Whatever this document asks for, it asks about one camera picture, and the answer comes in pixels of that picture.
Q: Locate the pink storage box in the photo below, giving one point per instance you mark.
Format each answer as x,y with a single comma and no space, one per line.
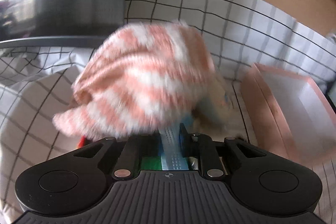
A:
289,114

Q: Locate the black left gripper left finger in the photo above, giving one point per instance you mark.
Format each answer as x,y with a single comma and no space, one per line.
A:
128,162

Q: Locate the light blue face mask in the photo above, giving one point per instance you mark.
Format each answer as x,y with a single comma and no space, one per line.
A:
171,154

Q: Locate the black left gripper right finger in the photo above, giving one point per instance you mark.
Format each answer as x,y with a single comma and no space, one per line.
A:
202,148

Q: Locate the pink white striped knit hat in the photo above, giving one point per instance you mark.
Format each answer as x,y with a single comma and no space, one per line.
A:
144,77

